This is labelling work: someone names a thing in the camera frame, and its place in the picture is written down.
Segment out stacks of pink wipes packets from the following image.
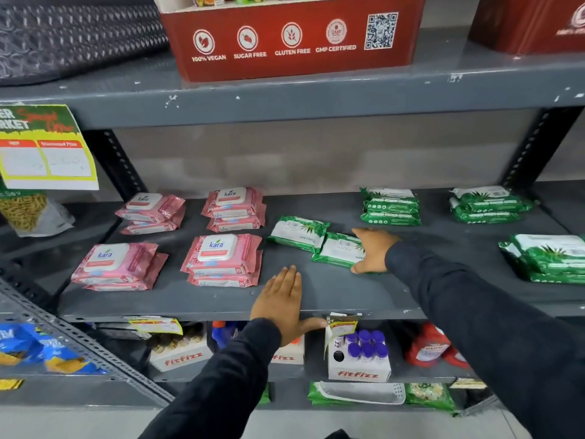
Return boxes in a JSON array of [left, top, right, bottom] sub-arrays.
[[71, 187, 267, 292]]

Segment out green floral print packet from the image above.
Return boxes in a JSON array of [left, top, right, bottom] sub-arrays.
[[405, 382, 457, 412]]

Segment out stacks of green wipes packets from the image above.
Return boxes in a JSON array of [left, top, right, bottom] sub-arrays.
[[267, 185, 585, 285]]

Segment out green leaf-print wipes pack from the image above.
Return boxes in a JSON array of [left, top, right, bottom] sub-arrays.
[[312, 231, 367, 269]]

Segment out red cardboard display box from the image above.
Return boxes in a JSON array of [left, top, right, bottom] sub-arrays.
[[153, 0, 428, 83]]

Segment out dark red cardboard box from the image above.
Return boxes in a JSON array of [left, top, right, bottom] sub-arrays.
[[468, 0, 585, 55]]

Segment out grey metal shelving rack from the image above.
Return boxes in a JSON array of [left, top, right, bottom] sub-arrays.
[[0, 26, 585, 413]]

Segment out yellow white hanging label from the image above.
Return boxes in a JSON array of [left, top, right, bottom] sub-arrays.
[[324, 312, 362, 358]]

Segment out blue snack packets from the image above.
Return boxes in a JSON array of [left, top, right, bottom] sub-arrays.
[[0, 322, 109, 376]]

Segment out yellow shelf price tag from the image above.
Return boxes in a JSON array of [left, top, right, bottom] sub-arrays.
[[127, 316, 184, 336]]

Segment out blue bottle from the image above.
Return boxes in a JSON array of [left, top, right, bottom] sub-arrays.
[[211, 320, 248, 351]]

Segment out white cardboard box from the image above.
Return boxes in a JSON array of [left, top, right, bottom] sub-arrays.
[[271, 335, 306, 366]]

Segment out person's left forearm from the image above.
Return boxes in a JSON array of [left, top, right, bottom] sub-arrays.
[[139, 317, 282, 439]]

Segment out clear packet of yellow snacks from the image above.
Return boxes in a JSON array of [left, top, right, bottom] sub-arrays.
[[0, 191, 76, 237]]

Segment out grey patterned mat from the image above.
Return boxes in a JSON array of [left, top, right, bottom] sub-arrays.
[[0, 2, 170, 86]]

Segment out yellow green price sign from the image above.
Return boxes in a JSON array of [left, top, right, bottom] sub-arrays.
[[0, 104, 100, 191]]

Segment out white box with purple tubes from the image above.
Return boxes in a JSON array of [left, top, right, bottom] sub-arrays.
[[327, 334, 393, 384]]

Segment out person's left hand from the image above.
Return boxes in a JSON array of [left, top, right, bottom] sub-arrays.
[[250, 264, 328, 347]]

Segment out person's right hand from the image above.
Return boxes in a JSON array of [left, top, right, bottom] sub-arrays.
[[350, 227, 403, 275]]

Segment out person's right forearm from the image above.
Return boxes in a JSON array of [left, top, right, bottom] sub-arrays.
[[385, 241, 585, 439]]

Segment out group of purple-capped tubes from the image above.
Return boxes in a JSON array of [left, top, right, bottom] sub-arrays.
[[345, 329, 390, 362]]

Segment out white box with brown bottles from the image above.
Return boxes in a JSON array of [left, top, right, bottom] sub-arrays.
[[146, 323, 214, 373]]

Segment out white plastic basket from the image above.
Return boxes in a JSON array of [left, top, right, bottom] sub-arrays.
[[317, 381, 407, 405]]

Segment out green packet under basket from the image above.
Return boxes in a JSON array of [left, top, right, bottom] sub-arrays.
[[307, 382, 366, 406]]

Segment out red bottle with white label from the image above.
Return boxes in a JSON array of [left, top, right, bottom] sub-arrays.
[[405, 322, 451, 367]]

